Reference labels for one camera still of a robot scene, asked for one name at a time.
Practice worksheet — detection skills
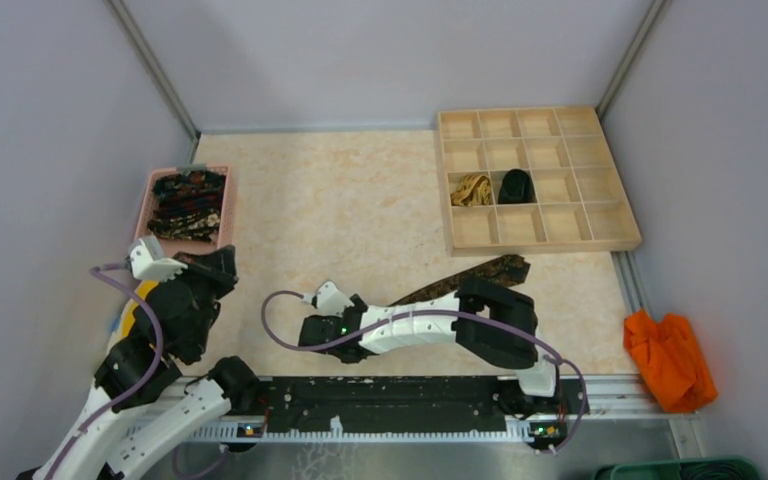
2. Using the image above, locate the pile of patterned ties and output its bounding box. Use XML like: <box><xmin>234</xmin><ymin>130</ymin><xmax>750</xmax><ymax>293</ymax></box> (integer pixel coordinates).
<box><xmin>147</xmin><ymin>170</ymin><xmax>227</xmax><ymax>243</ymax></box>

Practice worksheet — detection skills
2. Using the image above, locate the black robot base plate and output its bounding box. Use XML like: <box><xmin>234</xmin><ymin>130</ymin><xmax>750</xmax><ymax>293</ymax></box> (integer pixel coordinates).
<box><xmin>230</xmin><ymin>376</ymin><xmax>589</xmax><ymax>434</ymax></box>

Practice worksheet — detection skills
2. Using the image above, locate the wooden compartment tray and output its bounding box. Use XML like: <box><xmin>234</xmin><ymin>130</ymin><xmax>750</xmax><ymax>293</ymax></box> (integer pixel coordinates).
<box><xmin>436</xmin><ymin>105</ymin><xmax>642</xmax><ymax>256</ymax></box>

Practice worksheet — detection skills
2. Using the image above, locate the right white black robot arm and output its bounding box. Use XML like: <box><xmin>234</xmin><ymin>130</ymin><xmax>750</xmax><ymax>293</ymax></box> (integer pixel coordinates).
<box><xmin>298</xmin><ymin>277</ymin><xmax>563</xmax><ymax>412</ymax></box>

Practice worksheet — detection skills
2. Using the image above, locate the rolled yellow patterned tie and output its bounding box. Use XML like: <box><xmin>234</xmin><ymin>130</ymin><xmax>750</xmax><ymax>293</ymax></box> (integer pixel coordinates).
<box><xmin>449</xmin><ymin>173</ymin><xmax>493</xmax><ymax>207</ymax></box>

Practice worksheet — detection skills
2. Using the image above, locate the dark brown patterned tie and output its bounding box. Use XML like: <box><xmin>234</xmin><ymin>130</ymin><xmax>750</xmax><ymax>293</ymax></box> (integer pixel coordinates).
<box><xmin>391</xmin><ymin>254</ymin><xmax>531</xmax><ymax>306</ymax></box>

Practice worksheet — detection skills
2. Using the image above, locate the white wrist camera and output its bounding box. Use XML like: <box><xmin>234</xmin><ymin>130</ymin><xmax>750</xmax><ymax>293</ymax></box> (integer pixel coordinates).
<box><xmin>127</xmin><ymin>235</ymin><xmax>187</xmax><ymax>283</ymax></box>
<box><xmin>302</xmin><ymin>280</ymin><xmax>354</xmax><ymax>317</ymax></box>

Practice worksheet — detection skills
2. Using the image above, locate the green bin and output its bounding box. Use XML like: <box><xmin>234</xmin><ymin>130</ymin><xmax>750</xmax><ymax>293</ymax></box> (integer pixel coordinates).
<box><xmin>591</xmin><ymin>457</ymin><xmax>763</xmax><ymax>480</ymax></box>

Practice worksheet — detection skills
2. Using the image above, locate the rolled black tie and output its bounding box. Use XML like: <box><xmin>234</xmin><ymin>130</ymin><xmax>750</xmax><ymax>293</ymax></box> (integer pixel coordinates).
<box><xmin>498</xmin><ymin>169</ymin><xmax>536</xmax><ymax>205</ymax></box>

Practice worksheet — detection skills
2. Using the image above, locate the yellow white cloth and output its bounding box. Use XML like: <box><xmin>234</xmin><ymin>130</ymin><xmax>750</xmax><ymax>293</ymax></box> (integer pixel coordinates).
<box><xmin>108</xmin><ymin>281</ymin><xmax>159</xmax><ymax>347</ymax></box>

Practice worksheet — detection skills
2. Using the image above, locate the pink plastic basket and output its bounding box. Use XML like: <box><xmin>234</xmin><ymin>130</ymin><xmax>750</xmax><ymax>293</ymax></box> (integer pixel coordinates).
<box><xmin>134</xmin><ymin>164</ymin><xmax>237</xmax><ymax>255</ymax></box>

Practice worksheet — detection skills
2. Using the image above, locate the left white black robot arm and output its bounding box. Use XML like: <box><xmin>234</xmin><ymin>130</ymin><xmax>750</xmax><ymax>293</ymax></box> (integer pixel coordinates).
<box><xmin>18</xmin><ymin>237</ymin><xmax>260</xmax><ymax>479</ymax></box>

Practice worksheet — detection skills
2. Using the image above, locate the orange cloth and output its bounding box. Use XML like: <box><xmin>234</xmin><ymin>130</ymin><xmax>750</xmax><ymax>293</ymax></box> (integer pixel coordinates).
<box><xmin>623</xmin><ymin>310</ymin><xmax>719</xmax><ymax>414</ymax></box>

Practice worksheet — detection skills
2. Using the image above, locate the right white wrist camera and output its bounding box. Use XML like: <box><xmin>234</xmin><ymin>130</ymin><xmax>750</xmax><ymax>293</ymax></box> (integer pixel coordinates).
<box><xmin>302</xmin><ymin>280</ymin><xmax>354</xmax><ymax>317</ymax></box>

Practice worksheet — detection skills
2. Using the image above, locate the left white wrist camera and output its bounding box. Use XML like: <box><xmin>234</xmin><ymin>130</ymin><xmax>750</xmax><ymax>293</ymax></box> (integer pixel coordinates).
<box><xmin>127</xmin><ymin>235</ymin><xmax>187</xmax><ymax>283</ymax></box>

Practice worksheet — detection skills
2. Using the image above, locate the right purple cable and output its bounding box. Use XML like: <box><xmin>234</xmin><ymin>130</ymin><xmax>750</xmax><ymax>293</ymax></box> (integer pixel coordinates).
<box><xmin>261</xmin><ymin>290</ymin><xmax>588</xmax><ymax>456</ymax></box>

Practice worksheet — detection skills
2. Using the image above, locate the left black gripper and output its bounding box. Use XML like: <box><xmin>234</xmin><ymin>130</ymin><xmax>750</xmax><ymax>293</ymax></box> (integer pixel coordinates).
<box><xmin>161</xmin><ymin>244</ymin><xmax>240</xmax><ymax>356</ymax></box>

